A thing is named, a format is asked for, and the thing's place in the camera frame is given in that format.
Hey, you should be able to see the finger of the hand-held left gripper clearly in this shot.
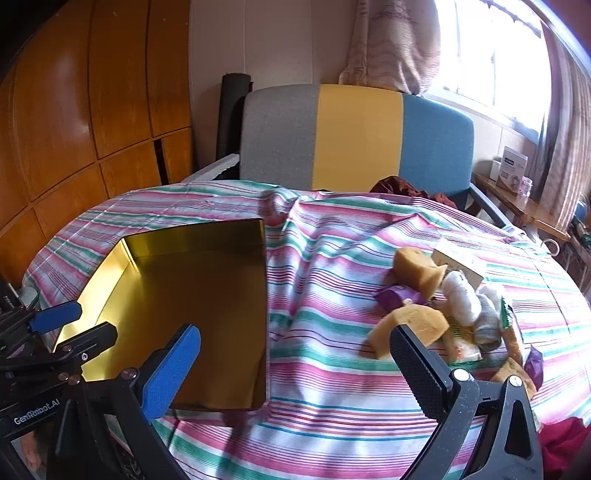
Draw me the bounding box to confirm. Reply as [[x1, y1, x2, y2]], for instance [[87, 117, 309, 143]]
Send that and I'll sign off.
[[0, 323, 118, 374], [0, 301, 83, 354]]

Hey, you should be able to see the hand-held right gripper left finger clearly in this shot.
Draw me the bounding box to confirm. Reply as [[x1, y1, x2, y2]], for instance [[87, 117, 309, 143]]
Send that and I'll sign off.
[[46, 324, 202, 480]]

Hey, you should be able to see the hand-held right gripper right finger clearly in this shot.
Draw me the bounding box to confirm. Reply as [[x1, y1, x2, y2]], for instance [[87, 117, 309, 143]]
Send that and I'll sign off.
[[389, 324, 544, 480]]

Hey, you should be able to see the green edged noodle packet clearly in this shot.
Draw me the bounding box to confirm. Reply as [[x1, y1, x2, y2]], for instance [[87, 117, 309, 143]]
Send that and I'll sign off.
[[441, 314, 483, 363]]

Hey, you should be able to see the purple snack packet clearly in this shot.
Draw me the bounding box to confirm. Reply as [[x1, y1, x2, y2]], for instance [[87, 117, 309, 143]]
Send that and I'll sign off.
[[373, 285, 428, 311], [524, 345, 544, 388]]

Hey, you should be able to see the white plastic wrap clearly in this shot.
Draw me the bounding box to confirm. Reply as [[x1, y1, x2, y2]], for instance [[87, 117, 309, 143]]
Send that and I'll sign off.
[[441, 270, 483, 326]]

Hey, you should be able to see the gold tin box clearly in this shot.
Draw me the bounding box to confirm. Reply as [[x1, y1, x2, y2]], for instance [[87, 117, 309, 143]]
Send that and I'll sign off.
[[54, 218, 269, 412]]

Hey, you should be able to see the orange green snack packet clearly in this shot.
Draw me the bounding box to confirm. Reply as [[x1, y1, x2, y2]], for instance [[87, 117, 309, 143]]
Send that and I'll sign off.
[[499, 298, 525, 365]]

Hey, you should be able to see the cream small box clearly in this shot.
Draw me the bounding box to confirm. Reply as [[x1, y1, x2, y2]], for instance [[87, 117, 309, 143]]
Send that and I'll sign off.
[[433, 237, 485, 287]]

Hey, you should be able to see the black printed box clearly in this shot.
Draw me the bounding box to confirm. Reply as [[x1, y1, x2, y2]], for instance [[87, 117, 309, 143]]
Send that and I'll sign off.
[[0, 277, 26, 312]]

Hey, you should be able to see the pink green striped sheet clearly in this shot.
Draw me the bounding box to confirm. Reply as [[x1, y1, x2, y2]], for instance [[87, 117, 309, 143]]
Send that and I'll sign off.
[[22, 179, 591, 480]]

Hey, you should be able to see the dark red cloth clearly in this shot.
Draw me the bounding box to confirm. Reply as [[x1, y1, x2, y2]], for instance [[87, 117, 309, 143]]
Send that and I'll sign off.
[[538, 415, 591, 480]]

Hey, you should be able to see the wooden side table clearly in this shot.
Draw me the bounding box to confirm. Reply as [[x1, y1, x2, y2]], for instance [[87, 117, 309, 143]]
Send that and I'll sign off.
[[473, 173, 571, 241]]

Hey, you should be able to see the wooden wardrobe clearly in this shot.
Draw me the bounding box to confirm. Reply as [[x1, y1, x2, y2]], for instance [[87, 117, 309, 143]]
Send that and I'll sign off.
[[0, 0, 195, 287]]

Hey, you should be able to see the white product box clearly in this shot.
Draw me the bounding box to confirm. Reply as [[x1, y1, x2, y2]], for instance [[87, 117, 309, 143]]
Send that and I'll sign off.
[[498, 147, 528, 191]]

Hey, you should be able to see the grey yellow blue armchair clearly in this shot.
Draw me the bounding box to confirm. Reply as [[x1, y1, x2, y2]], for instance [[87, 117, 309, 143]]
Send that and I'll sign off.
[[185, 84, 513, 227]]

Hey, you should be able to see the pink patterned curtain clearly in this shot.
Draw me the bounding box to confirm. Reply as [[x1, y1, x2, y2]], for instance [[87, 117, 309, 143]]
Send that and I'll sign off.
[[536, 18, 591, 232], [339, 0, 441, 95]]

